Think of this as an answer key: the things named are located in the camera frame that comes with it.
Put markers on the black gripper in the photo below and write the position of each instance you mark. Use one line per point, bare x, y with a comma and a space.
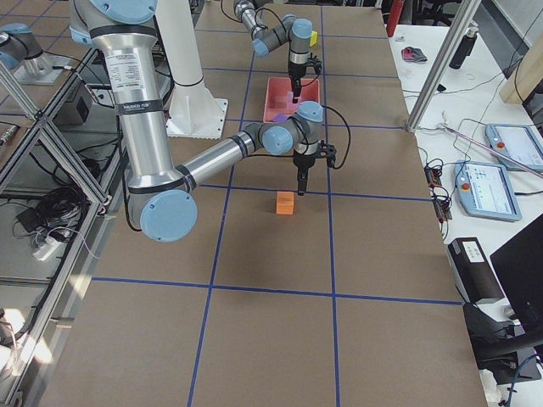
295, 69
303, 161

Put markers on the orange foam block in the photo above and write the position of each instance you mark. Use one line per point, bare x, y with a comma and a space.
285, 203

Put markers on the yellow foam block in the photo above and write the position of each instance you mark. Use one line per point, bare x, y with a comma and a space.
313, 38

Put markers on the light pink foam block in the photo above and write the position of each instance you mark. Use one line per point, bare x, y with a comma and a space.
291, 100

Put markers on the purple foam block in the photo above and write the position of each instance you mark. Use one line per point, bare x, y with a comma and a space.
280, 118

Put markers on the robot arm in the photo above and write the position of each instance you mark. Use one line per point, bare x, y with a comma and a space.
291, 30
154, 70

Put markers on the pink plastic bin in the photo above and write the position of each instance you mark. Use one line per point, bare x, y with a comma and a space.
279, 98

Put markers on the grey and pink cloth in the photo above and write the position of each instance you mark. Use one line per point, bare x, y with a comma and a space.
413, 55

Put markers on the red cylinder bottle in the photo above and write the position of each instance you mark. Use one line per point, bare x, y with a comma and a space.
394, 16

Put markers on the black water bottle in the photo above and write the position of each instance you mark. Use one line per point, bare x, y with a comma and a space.
465, 48

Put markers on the near blue teach pendant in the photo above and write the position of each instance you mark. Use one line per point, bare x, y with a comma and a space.
485, 191

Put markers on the blue teach pendant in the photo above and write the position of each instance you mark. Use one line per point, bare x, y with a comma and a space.
518, 142
485, 191

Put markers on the black power adapter box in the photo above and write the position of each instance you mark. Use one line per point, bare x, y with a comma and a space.
475, 279

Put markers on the far blue teach pendant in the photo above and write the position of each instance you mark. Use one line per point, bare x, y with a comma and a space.
518, 142

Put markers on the black monitor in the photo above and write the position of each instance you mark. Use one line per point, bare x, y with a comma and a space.
518, 267

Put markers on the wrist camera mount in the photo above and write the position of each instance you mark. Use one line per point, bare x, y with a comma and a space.
328, 152
315, 63

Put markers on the white camera stand column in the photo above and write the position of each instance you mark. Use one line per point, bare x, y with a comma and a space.
193, 111

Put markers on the aluminium frame post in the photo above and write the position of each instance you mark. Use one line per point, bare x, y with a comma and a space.
452, 40

